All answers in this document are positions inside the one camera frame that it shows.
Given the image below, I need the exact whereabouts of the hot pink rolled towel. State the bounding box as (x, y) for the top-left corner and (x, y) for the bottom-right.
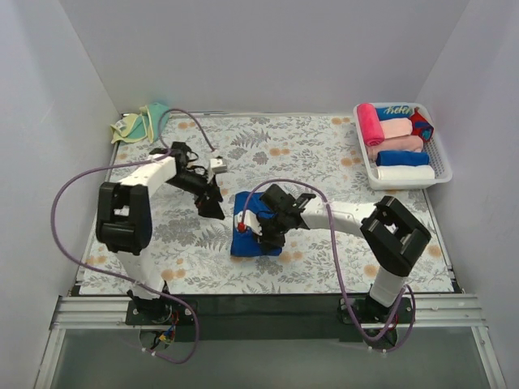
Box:
(357, 103), (385, 147)

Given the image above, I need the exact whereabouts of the white rolled towel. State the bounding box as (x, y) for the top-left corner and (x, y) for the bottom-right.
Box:
(373, 165), (435, 181)

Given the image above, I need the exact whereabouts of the green yellow cloth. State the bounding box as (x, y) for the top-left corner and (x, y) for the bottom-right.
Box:
(110, 103), (169, 143)

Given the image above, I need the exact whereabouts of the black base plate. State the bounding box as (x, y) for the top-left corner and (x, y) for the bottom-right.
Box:
(125, 293), (392, 342)

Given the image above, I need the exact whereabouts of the light pink rolled towel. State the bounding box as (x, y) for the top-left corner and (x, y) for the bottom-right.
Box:
(380, 118), (413, 139)

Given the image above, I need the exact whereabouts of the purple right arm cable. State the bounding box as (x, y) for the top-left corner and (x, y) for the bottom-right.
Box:
(241, 180), (415, 354)

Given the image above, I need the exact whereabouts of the aluminium front rail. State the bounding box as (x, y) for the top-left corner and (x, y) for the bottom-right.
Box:
(52, 293), (486, 329)

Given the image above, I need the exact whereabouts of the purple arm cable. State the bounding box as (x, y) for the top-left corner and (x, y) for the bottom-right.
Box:
(50, 108), (222, 364)
(241, 180), (415, 354)

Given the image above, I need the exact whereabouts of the white plastic basket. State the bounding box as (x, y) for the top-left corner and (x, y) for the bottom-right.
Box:
(354, 102), (453, 190)

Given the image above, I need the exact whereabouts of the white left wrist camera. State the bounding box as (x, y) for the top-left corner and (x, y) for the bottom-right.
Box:
(208, 157), (228, 174)

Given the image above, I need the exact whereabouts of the dusty pink rolled towel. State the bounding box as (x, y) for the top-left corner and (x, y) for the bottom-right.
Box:
(367, 135), (423, 161)

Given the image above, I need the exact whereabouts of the floral patterned table mat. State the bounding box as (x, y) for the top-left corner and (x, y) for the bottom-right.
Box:
(79, 114), (455, 296)

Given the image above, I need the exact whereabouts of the blue lettered rolled towel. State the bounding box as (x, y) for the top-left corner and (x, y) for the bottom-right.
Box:
(375, 105), (414, 121)

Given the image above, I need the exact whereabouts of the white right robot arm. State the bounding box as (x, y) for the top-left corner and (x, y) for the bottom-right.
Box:
(241, 184), (431, 323)

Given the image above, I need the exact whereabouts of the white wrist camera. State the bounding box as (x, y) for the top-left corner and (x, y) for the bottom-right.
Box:
(208, 157), (228, 174)
(234, 210), (262, 236)

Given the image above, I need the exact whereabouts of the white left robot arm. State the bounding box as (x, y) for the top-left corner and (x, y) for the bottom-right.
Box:
(96, 142), (227, 324)

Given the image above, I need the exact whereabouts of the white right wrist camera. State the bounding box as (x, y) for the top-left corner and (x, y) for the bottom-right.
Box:
(234, 210), (262, 236)

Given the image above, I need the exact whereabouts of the red blue patterned cloth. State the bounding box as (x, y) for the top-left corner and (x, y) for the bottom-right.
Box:
(410, 108), (434, 143)

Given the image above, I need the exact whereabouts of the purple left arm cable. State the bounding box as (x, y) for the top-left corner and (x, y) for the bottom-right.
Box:
(50, 108), (222, 364)

